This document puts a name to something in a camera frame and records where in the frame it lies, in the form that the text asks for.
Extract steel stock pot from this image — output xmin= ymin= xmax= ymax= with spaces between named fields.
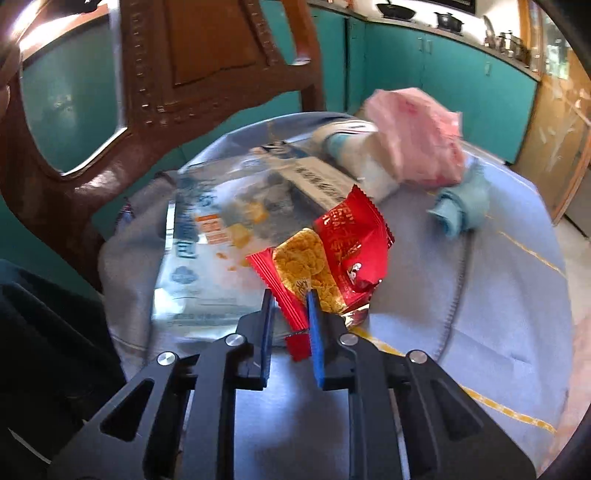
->
xmin=496 ymin=30 xmax=527 ymax=58

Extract frosted glass sliding door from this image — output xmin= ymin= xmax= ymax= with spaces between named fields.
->
xmin=515 ymin=0 xmax=591 ymax=222

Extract blue checked cloth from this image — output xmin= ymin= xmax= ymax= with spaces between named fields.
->
xmin=99 ymin=112 xmax=571 ymax=462

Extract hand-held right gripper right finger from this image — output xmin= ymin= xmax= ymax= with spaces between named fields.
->
xmin=307 ymin=290 xmax=536 ymax=480

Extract pink plastic bag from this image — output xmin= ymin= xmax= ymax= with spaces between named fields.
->
xmin=362 ymin=88 xmax=467 ymax=188

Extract teal base kitchen cabinets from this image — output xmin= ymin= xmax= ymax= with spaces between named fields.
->
xmin=0 ymin=0 xmax=541 ymax=296

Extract carved wooden chair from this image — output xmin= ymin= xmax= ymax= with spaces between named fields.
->
xmin=0 ymin=0 xmax=326 ymax=294

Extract black wok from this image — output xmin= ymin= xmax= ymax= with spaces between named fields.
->
xmin=376 ymin=1 xmax=416 ymax=20

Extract black cooking pot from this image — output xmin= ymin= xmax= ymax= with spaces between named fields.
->
xmin=434 ymin=11 xmax=464 ymax=33

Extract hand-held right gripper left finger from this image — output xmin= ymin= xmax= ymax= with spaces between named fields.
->
xmin=48 ymin=288 xmax=274 ymax=480

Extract blue white snack packet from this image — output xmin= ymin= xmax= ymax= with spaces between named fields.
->
xmin=152 ymin=150 xmax=352 ymax=342

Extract red snack wrapper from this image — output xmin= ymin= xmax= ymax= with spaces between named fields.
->
xmin=246 ymin=185 xmax=395 ymax=361

